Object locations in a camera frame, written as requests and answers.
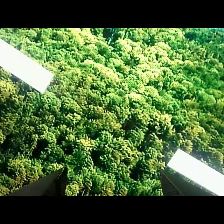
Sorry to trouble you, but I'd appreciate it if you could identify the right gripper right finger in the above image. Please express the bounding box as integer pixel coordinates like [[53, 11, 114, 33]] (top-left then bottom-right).
[[160, 165, 217, 197]]

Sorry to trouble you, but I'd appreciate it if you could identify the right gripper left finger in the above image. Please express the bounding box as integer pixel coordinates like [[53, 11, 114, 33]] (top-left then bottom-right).
[[9, 166, 68, 197]]

